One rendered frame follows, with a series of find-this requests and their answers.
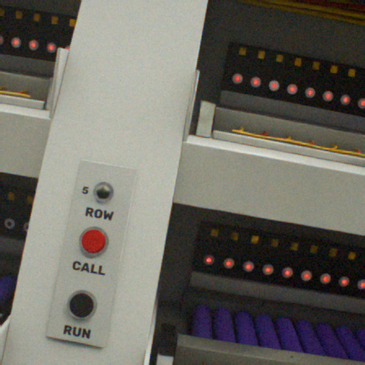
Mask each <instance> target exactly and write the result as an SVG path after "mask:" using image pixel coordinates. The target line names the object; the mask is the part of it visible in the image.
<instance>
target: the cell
mask: <svg viewBox="0 0 365 365"><path fill-rule="evenodd" d="M16 285H17V282H16V280H15V279H14V278H13V277H11V276H3V277H2V278H1V279H0V309H1V308H2V307H3V306H4V305H5V304H6V302H7V301H8V300H9V299H10V296H11V295H12V294H13V293H14V292H15V290H16Z"/></svg>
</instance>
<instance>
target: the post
mask: <svg viewBox="0 0 365 365"><path fill-rule="evenodd" d="M207 4H208V0H81V7H80V11H79V14H78V17H77V24H76V28H75V29H74V32H73V38H72V42H71V46H70V50H69V53H68V59H67V63H66V66H65V67H64V74H63V77H62V81H61V85H60V88H59V95H58V100H57V104H56V107H55V111H54V114H53V118H52V122H51V128H50V132H49V136H48V139H47V144H46V150H45V155H44V158H43V162H42V169H41V173H40V176H39V180H38V184H37V191H36V195H35V199H34V202H33V209H32V213H31V217H30V221H29V227H28V231H27V235H26V238H27V239H26V242H25V246H24V253H23V257H22V261H21V265H20V271H19V278H18V282H17V285H16V290H15V295H14V300H13V307H12V311H11V317H10V321H9V324H8V332H7V338H6V342H5V345H4V352H3V356H2V362H1V365H143V364H144V359H145V354H146V349H147V342H148V337H149V332H150V327H151V322H152V314H153V309H154V305H155V300H156V291H157V286H158V281H159V277H160V272H161V263H162V258H163V253H164V248H165V240H166V235H167V229H168V225H169V216H170V210H171V205H172V199H173V194H174V185H175V180H176V176H177V171H178V165H179V161H180V156H181V151H182V146H183V137H184V132H185V127H186V123H187V113H188V108H189V103H190V98H191V90H192V85H193V80H194V76H195V70H196V63H197V58H198V54H199V49H200V39H201V35H202V30H203V26H204V18H205V12H206V8H207ZM81 159H83V160H88V161H97V163H98V162H102V164H104V163H107V165H116V166H121V167H126V168H131V169H137V170H138V175H137V179H135V184H134V193H133V197H132V201H131V206H130V215H129V219H128V224H127V228H126V233H125V242H124V246H123V250H122V255H121V263H120V267H119V271H118V277H117V285H116V289H117V290H116V294H115V298H114V302H113V308H112V315H111V319H110V324H109V328H108V335H107V340H106V345H105V348H102V347H97V346H93V345H87V344H82V343H78V342H73V341H64V340H59V339H55V338H50V337H48V336H47V335H46V332H47V328H48V323H49V319H50V316H51V308H52V301H53V296H54V292H55V285H56V281H57V278H58V273H59V263H60V258H61V254H62V250H63V246H64V239H65V236H66V231H67V227H68V220H69V215H70V211H71V208H72V203H73V196H74V192H75V187H76V183H77V176H78V172H79V168H80V164H81Z"/></svg>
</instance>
